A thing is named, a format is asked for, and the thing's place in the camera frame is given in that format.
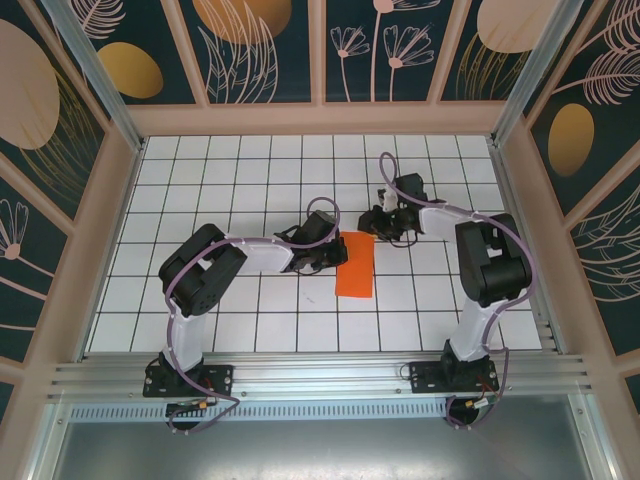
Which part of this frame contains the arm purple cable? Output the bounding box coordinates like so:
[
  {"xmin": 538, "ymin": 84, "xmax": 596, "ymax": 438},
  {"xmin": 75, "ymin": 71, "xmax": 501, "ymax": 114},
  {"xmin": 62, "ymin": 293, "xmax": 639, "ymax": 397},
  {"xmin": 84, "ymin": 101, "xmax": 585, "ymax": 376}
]
[
  {"xmin": 378, "ymin": 151, "xmax": 536, "ymax": 431},
  {"xmin": 162, "ymin": 197, "xmax": 342, "ymax": 436}
]

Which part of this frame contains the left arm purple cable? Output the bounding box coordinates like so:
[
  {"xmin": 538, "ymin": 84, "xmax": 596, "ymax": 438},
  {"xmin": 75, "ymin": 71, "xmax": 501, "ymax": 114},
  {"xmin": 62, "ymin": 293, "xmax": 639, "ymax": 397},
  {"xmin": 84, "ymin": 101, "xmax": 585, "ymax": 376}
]
[{"xmin": 162, "ymin": 197, "xmax": 342, "ymax": 436}]

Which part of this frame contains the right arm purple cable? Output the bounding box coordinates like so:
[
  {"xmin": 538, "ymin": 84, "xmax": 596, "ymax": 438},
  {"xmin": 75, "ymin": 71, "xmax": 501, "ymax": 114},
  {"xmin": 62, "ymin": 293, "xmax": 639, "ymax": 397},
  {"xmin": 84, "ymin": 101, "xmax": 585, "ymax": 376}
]
[{"xmin": 378, "ymin": 151, "xmax": 536, "ymax": 431}]

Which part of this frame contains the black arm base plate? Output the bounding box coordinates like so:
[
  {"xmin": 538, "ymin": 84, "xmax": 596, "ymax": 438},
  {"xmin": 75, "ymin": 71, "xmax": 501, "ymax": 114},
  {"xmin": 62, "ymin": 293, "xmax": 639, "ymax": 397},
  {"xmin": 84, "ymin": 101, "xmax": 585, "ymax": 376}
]
[
  {"xmin": 142, "ymin": 363, "xmax": 235, "ymax": 399},
  {"xmin": 408, "ymin": 360, "xmax": 500, "ymax": 396}
]

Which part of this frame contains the orange paper sheet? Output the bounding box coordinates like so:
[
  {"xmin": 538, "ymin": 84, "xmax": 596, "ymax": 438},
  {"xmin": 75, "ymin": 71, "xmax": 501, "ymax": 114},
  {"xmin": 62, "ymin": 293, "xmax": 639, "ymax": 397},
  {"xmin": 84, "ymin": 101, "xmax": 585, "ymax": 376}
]
[{"xmin": 333, "ymin": 230, "xmax": 376, "ymax": 300}]

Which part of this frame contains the slotted metal cable duct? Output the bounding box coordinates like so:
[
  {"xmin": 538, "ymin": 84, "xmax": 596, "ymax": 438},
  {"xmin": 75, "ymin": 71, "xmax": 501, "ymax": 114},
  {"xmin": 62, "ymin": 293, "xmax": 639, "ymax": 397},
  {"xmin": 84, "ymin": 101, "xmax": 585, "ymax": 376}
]
[{"xmin": 69, "ymin": 404, "xmax": 451, "ymax": 421}]

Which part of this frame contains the aluminium mounting rail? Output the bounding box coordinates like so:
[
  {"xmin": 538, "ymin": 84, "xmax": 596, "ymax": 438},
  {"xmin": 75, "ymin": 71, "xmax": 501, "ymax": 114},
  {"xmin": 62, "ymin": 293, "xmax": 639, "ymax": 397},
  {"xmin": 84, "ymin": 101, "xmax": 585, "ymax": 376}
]
[{"xmin": 47, "ymin": 353, "xmax": 596, "ymax": 401}]

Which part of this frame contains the aluminium side rail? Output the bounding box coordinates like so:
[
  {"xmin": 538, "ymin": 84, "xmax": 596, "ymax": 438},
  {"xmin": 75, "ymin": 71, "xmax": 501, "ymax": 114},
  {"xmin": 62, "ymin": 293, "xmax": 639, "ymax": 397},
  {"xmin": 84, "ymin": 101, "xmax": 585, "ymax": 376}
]
[{"xmin": 488, "ymin": 142, "xmax": 569, "ymax": 354}]

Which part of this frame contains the aluminium frame post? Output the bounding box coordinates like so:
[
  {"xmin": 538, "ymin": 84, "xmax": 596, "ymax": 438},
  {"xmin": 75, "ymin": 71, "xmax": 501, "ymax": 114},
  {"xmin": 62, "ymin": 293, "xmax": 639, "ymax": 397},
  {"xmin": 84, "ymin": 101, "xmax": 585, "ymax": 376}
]
[
  {"xmin": 489, "ymin": 0, "xmax": 591, "ymax": 146},
  {"xmin": 39, "ymin": 0, "xmax": 146, "ymax": 154}
]

